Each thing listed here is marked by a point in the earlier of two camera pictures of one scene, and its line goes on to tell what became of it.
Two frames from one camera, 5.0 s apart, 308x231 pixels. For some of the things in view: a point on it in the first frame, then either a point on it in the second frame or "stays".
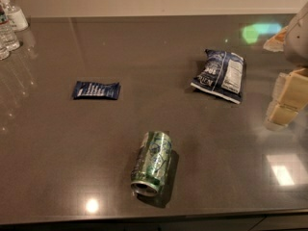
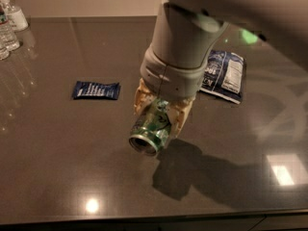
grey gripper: (297, 39) -> (171, 79)
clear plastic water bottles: (16, 16) stays
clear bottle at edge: (4, 50) stays
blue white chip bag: (222, 76) stays
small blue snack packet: (95, 90) stays
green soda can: (151, 163) -> (152, 128)
